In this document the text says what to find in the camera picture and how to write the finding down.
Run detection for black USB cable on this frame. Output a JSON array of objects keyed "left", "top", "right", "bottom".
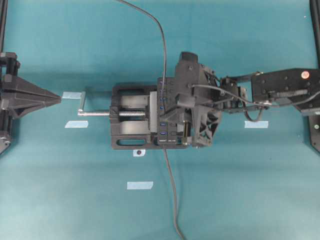
[{"left": 117, "top": 0, "right": 168, "bottom": 83}]

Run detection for blue tape bottom centre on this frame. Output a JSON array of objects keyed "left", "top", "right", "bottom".
[{"left": 127, "top": 181, "right": 154, "bottom": 190}]

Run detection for blue tape top left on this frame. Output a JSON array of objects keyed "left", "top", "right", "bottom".
[{"left": 62, "top": 91, "right": 82, "bottom": 100}]

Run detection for black USB hub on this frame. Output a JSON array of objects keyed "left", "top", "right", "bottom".
[{"left": 157, "top": 77, "right": 183, "bottom": 149}]

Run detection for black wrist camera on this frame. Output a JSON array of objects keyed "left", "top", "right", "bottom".
[{"left": 179, "top": 51, "right": 198, "bottom": 64}]

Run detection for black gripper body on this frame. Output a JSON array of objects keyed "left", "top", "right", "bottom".
[{"left": 163, "top": 62, "right": 222, "bottom": 148}]

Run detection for blue tape lower left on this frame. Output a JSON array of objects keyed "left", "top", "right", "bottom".
[{"left": 64, "top": 120, "right": 89, "bottom": 129}]

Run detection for black left frame rail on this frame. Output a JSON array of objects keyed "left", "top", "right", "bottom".
[{"left": 0, "top": 0, "right": 9, "bottom": 52}]

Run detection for black bench vise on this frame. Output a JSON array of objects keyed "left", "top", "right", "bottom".
[{"left": 77, "top": 84, "right": 186, "bottom": 150}]

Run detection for thin black camera cable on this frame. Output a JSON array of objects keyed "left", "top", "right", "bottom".
[{"left": 187, "top": 83, "right": 320, "bottom": 123}]

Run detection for opposite gripper black fingers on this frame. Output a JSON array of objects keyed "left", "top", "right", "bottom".
[{"left": 0, "top": 52, "right": 61, "bottom": 154}]

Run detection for blue tape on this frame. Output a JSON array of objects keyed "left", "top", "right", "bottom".
[
  {"left": 64, "top": 120, "right": 89, "bottom": 129},
  {"left": 127, "top": 181, "right": 154, "bottom": 190},
  {"left": 244, "top": 120, "right": 269, "bottom": 129},
  {"left": 62, "top": 91, "right": 82, "bottom": 100}
]

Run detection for blue tape right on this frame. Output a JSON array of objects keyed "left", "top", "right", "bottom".
[{"left": 244, "top": 120, "right": 269, "bottom": 129}]

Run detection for black frame rail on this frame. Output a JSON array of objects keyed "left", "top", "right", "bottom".
[
  {"left": 308, "top": 0, "right": 320, "bottom": 153},
  {"left": 0, "top": 0, "right": 9, "bottom": 52}
]

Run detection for black active robot arm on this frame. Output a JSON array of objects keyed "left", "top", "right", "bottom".
[{"left": 158, "top": 60, "right": 320, "bottom": 148}]

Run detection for black right frame rail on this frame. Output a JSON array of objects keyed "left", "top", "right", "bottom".
[{"left": 308, "top": 0, "right": 320, "bottom": 153}]

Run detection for black hub power cable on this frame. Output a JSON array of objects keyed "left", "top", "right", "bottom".
[{"left": 162, "top": 148, "right": 186, "bottom": 240}]

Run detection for white sticker dark dot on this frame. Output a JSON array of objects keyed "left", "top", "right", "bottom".
[{"left": 132, "top": 149, "right": 146, "bottom": 157}]

